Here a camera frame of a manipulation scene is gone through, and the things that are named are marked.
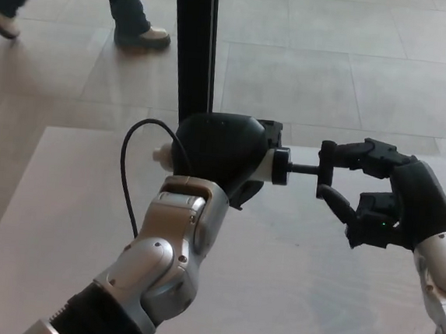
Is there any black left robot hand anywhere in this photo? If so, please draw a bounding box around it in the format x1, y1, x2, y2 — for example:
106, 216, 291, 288
168, 108, 286, 215

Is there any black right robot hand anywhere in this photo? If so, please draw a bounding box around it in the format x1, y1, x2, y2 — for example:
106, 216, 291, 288
310, 133, 446, 258

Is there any white air pump black handle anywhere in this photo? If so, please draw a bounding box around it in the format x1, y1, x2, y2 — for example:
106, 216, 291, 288
149, 125, 338, 201

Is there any beige shoe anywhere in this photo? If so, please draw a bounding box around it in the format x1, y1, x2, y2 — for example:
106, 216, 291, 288
0, 6, 23, 40
112, 23, 173, 53

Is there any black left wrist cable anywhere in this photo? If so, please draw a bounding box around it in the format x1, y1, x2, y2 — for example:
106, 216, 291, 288
114, 116, 198, 243

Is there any black vertical post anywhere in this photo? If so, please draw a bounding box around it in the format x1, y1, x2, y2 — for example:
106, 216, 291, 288
163, 0, 223, 125

